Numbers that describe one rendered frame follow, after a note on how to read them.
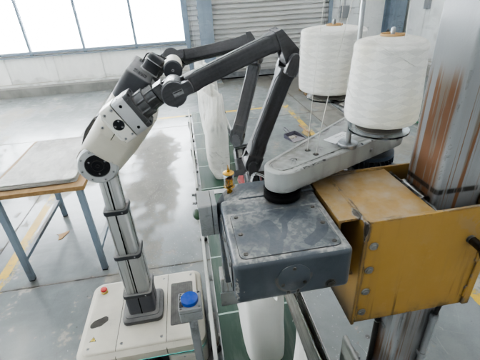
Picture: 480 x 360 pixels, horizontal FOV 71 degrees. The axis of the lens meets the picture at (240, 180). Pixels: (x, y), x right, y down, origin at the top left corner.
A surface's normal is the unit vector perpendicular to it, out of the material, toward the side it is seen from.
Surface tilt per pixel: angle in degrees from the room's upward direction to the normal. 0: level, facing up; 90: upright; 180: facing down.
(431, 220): 90
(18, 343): 0
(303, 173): 90
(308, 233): 0
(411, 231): 90
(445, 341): 0
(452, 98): 90
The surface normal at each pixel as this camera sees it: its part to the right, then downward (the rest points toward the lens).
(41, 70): 0.17, 0.47
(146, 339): -0.05, -0.87
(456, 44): -0.98, 0.13
